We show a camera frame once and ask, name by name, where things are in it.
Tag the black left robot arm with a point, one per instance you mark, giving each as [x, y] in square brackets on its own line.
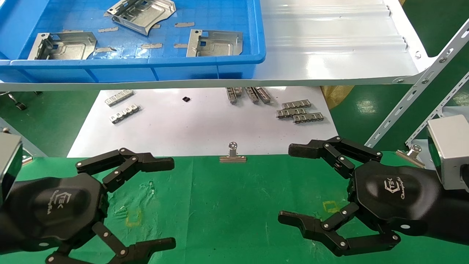
[3, 227]

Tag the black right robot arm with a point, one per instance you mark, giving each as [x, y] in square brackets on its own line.
[456, 216]

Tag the small grey metal bracket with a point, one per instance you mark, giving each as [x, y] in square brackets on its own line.
[119, 98]
[263, 95]
[309, 118]
[124, 113]
[289, 113]
[252, 95]
[296, 104]
[239, 91]
[231, 95]

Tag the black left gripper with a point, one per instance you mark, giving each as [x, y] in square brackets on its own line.
[58, 209]

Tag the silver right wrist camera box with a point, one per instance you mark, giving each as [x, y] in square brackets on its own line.
[450, 150]

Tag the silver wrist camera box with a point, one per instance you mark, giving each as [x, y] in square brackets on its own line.
[450, 150]
[9, 165]

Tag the black caster wheel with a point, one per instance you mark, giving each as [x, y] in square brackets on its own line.
[19, 104]

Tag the stamped grey metal plate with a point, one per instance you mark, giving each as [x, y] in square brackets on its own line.
[146, 16]
[220, 46]
[75, 47]

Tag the white paper sheet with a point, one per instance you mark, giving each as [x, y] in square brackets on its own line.
[201, 128]

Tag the grey metal frame bar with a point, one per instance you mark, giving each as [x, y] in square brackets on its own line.
[25, 141]

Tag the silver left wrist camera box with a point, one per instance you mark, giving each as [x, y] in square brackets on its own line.
[9, 165]

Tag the white perforated angle rail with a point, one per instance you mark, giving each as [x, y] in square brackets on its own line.
[436, 112]
[414, 95]

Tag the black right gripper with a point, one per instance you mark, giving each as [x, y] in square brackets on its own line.
[395, 198]

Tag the blue plastic bin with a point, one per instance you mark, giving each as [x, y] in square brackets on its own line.
[128, 69]

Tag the white metal shelf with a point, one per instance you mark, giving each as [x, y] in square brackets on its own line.
[329, 55]

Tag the white side panel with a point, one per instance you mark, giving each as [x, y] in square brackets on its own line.
[458, 112]

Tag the small black piece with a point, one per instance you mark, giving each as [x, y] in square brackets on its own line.
[186, 99]

